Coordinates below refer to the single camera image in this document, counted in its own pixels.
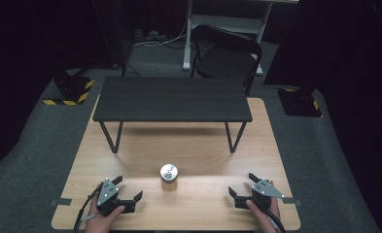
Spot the person's left hand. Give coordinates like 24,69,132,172
84,182,126,233

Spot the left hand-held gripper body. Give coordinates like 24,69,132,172
95,177,137,217

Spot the white cable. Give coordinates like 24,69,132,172
131,17,189,48

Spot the metal can with silver lid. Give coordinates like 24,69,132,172
159,163,180,192

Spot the black riser shelf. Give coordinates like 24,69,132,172
91,76,254,154

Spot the person's right hand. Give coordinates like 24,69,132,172
245,180,282,233

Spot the black folding chair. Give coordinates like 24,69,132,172
190,24,263,97

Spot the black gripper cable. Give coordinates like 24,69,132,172
72,183,103,233
261,205,288,233

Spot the power strip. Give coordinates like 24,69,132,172
133,28,162,42

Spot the black stand base striped tape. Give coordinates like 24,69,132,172
275,84,325,118
42,75,95,107

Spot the black curtain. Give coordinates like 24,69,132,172
263,0,382,233
0,0,129,178

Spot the grey tape strip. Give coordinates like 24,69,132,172
281,196,303,207
50,197,73,208

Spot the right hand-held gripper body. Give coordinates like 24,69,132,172
234,179,286,211

